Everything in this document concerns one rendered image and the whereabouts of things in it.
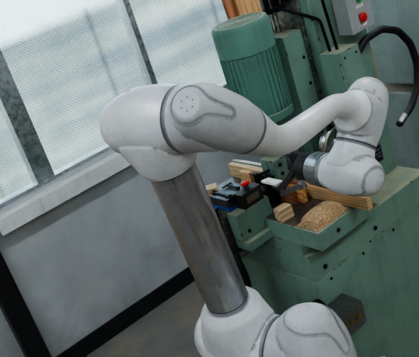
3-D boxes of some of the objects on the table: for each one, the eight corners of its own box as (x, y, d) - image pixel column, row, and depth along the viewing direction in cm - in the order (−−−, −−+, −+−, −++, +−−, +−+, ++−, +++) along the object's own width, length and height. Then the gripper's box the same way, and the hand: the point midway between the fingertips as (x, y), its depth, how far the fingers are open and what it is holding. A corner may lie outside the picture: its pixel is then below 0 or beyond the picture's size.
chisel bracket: (266, 183, 221) (259, 159, 218) (295, 163, 228) (289, 140, 225) (281, 185, 215) (274, 161, 212) (311, 166, 222) (305, 142, 219)
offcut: (283, 222, 204) (279, 211, 202) (276, 219, 207) (272, 208, 205) (294, 215, 205) (291, 205, 204) (287, 212, 208) (284, 202, 207)
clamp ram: (246, 206, 220) (238, 181, 217) (263, 195, 224) (255, 171, 220) (264, 211, 213) (257, 185, 210) (281, 200, 217) (274, 175, 213)
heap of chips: (295, 225, 200) (292, 214, 198) (327, 202, 206) (325, 192, 205) (317, 231, 192) (314, 220, 191) (350, 208, 199) (347, 197, 198)
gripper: (330, 206, 185) (276, 193, 203) (317, 117, 178) (263, 112, 195) (310, 216, 182) (257, 202, 199) (295, 126, 174) (242, 120, 191)
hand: (263, 158), depth 196 cm, fingers open, 13 cm apart
